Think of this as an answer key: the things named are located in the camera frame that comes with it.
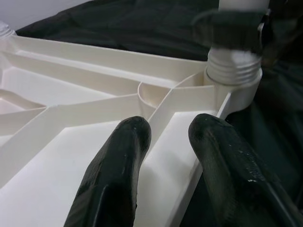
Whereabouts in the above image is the black cloth table cover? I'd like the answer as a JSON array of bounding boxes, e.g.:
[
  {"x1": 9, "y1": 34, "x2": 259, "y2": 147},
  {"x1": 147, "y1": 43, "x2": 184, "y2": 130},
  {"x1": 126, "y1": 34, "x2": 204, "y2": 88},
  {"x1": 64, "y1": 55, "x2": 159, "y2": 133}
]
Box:
[{"x1": 14, "y1": 0, "x2": 303, "y2": 227}]

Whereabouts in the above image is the white plastic children table top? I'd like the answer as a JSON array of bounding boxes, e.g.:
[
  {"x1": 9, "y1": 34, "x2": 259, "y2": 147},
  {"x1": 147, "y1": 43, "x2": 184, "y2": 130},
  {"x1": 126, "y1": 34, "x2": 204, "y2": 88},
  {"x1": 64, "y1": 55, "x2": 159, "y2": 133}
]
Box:
[{"x1": 0, "y1": 30, "x2": 263, "y2": 227}]

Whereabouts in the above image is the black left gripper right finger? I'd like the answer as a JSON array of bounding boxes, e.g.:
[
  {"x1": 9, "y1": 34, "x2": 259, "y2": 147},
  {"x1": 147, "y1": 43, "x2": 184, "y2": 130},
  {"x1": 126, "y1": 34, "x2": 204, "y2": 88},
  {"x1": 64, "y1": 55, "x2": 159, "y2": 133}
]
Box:
[{"x1": 188, "y1": 113, "x2": 303, "y2": 227}]

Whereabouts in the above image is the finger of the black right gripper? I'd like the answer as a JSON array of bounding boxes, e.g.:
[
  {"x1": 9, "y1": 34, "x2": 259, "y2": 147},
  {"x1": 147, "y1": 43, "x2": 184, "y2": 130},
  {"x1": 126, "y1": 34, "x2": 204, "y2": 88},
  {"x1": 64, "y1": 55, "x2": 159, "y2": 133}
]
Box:
[{"x1": 191, "y1": 9, "x2": 264, "y2": 56}]

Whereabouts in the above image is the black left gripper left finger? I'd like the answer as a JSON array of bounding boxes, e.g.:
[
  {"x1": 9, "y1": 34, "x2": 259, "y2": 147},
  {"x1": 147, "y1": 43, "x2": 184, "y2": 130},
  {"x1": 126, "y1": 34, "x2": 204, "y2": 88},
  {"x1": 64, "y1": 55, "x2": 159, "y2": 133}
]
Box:
[{"x1": 65, "y1": 115, "x2": 152, "y2": 227}]

